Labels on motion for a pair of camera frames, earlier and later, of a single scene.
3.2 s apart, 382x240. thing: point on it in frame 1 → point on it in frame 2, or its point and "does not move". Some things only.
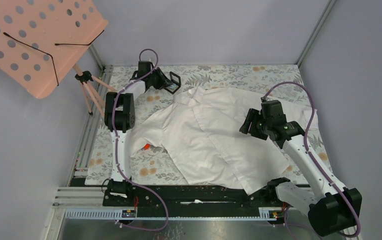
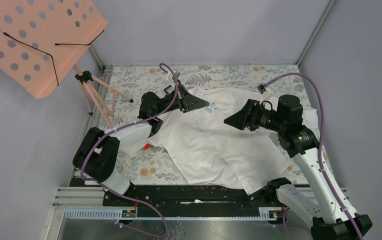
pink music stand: [34, 43] does not move
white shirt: [200, 129] does not move
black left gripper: [163, 81] → [187, 102]
